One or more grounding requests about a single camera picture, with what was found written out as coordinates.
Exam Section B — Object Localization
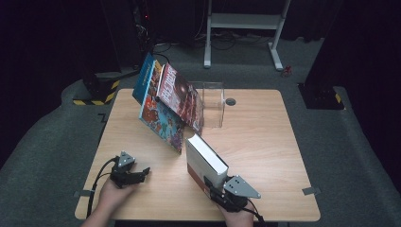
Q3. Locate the white metal desk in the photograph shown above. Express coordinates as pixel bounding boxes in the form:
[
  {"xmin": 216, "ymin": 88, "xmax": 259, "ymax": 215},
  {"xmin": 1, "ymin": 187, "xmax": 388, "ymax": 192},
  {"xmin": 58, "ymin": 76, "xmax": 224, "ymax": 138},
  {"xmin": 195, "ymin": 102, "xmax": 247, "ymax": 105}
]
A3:
[{"xmin": 202, "ymin": 0, "xmax": 292, "ymax": 72}]

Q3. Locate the person's right hand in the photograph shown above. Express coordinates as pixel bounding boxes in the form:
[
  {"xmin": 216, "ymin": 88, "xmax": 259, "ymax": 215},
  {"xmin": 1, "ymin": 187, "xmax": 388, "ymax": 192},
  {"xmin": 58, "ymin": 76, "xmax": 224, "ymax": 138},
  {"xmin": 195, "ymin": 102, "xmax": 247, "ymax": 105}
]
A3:
[{"xmin": 218, "ymin": 204, "xmax": 255, "ymax": 227}]

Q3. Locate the black floor cable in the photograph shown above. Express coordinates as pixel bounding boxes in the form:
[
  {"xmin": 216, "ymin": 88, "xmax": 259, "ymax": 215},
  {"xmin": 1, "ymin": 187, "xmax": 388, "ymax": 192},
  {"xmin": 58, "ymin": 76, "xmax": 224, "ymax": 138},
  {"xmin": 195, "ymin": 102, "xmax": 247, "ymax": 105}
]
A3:
[{"xmin": 153, "ymin": 51, "xmax": 171, "ymax": 64}]

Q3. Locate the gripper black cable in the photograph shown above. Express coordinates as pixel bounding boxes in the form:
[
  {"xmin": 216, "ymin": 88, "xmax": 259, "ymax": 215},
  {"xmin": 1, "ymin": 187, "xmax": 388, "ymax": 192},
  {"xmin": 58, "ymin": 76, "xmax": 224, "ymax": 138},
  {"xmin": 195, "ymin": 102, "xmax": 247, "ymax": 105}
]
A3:
[
  {"xmin": 85, "ymin": 157, "xmax": 118, "ymax": 219},
  {"xmin": 244, "ymin": 206, "xmax": 267, "ymax": 225}
]

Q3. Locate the white and red book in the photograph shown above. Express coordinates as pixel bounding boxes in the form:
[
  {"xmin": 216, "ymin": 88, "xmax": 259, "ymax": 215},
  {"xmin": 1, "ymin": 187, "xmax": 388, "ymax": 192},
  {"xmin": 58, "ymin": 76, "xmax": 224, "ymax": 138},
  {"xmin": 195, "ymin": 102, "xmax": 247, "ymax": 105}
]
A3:
[{"xmin": 184, "ymin": 132, "xmax": 230, "ymax": 200}]

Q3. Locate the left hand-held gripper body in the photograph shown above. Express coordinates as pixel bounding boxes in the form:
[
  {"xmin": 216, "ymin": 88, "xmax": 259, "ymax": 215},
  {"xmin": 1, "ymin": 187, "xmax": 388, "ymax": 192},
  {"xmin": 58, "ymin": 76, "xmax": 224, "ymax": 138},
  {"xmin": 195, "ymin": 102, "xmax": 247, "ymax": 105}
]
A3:
[{"xmin": 109, "ymin": 150, "xmax": 136, "ymax": 189}]

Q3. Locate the clear acrylic book rack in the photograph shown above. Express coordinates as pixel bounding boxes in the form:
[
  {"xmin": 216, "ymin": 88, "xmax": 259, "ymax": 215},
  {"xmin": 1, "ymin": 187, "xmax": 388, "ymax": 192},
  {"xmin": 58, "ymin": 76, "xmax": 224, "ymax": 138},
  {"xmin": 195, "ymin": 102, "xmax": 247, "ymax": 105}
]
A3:
[{"xmin": 188, "ymin": 80, "xmax": 225, "ymax": 129}]

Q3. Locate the black stand with striped base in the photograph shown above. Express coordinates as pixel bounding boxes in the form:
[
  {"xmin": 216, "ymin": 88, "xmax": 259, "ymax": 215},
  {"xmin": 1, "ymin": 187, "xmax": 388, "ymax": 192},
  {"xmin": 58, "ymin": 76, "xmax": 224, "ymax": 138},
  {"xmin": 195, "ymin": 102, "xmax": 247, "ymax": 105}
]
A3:
[
  {"xmin": 297, "ymin": 82, "xmax": 345, "ymax": 111},
  {"xmin": 73, "ymin": 72, "xmax": 121, "ymax": 107}
]

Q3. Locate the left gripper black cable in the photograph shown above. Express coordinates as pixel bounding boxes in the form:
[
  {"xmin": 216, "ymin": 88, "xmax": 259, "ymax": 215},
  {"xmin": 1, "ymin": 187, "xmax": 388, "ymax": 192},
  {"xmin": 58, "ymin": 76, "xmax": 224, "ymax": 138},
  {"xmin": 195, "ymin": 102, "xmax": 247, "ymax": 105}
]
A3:
[{"xmin": 85, "ymin": 157, "xmax": 118, "ymax": 219}]

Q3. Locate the person's left hand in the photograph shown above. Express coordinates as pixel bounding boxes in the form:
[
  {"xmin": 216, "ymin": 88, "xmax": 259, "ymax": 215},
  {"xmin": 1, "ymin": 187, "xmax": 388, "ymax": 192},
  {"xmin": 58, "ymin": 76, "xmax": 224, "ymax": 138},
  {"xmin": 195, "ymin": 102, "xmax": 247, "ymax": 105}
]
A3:
[{"xmin": 98, "ymin": 179, "xmax": 139, "ymax": 218}]

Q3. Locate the cable bundle under desk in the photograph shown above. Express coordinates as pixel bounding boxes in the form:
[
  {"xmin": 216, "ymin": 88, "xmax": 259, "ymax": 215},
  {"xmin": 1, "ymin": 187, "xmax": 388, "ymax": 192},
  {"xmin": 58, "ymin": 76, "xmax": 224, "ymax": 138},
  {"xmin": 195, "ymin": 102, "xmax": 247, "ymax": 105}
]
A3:
[{"xmin": 195, "ymin": 29, "xmax": 272, "ymax": 51}]

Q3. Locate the dark blue picture book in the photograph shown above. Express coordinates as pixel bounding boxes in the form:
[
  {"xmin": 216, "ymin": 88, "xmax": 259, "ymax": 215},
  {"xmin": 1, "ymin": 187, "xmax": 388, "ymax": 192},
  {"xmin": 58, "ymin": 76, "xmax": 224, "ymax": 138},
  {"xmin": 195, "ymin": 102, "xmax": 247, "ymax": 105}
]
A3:
[{"xmin": 131, "ymin": 52, "xmax": 155, "ymax": 105}]

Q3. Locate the light blue picture book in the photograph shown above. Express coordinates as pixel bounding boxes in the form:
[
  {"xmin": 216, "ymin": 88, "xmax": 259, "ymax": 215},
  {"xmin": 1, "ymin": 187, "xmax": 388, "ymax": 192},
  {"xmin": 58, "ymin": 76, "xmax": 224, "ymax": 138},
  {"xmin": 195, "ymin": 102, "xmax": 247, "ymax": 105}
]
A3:
[{"xmin": 138, "ymin": 60, "xmax": 186, "ymax": 155}]

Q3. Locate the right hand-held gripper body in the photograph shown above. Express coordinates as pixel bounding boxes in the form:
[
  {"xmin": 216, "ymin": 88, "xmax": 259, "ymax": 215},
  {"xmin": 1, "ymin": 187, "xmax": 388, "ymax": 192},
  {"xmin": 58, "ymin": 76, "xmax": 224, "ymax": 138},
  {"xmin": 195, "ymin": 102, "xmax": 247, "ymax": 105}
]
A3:
[{"xmin": 209, "ymin": 174, "xmax": 262, "ymax": 213}]

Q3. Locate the dark equipment rack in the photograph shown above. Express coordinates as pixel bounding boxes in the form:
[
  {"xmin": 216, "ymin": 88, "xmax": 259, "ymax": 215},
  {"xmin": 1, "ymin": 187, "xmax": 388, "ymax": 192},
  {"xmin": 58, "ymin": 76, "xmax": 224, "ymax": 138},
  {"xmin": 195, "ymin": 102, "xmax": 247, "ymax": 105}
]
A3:
[{"xmin": 131, "ymin": 0, "xmax": 157, "ymax": 64}]

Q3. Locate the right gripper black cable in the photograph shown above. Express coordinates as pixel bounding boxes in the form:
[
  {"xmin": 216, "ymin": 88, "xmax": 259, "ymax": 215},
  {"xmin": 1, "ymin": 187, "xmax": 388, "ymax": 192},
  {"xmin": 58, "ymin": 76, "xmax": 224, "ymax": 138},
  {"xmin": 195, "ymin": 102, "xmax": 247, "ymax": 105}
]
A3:
[{"xmin": 244, "ymin": 206, "xmax": 267, "ymax": 225}]

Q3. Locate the thin glossy magazine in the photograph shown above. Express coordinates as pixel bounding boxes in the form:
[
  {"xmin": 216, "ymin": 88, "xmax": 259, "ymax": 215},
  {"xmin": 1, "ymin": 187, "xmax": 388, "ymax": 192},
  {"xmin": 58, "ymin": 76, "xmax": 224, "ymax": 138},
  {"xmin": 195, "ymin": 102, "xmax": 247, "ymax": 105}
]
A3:
[{"xmin": 156, "ymin": 61, "xmax": 205, "ymax": 135}]

